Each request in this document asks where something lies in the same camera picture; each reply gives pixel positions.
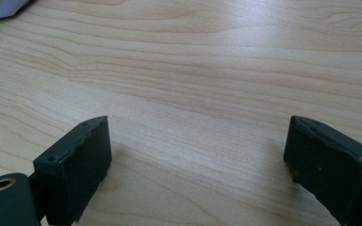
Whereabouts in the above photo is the grey cloth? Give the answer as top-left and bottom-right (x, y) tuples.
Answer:
(0, 0), (32, 23)

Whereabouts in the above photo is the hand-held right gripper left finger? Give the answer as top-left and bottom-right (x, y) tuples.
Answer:
(28, 115), (113, 226)

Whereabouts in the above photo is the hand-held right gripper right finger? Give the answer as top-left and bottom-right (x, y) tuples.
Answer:
(283, 115), (362, 226)

